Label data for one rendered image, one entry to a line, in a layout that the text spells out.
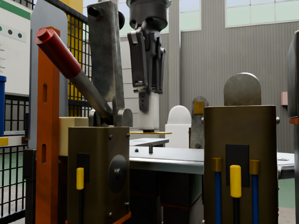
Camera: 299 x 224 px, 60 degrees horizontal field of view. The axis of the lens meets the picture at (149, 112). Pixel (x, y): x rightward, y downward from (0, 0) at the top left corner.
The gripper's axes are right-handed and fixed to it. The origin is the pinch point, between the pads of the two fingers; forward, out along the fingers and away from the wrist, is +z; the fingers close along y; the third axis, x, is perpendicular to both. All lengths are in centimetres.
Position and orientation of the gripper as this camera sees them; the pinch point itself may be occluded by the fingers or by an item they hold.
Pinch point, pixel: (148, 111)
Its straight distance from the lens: 49.3
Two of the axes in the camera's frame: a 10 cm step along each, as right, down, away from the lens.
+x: -9.1, 0.2, 4.0
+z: 0.0, 10.0, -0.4
